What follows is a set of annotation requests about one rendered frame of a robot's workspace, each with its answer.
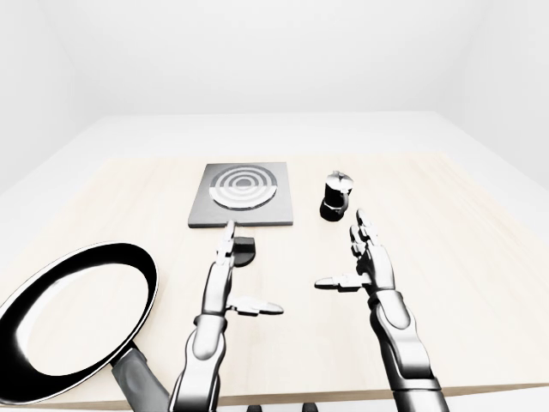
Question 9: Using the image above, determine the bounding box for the black silver moka pot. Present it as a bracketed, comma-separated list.
[318, 169, 353, 223]

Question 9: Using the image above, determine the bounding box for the flat dark stove plate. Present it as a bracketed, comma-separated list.
[187, 161, 296, 229]

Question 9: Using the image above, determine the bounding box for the black frying pan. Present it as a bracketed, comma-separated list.
[0, 242, 172, 412]

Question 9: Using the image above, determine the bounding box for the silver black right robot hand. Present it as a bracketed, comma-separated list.
[314, 208, 396, 297]

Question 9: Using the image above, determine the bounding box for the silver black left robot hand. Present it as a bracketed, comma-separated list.
[200, 219, 285, 319]

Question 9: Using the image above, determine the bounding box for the round black stove knob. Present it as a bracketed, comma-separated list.
[230, 236, 257, 270]

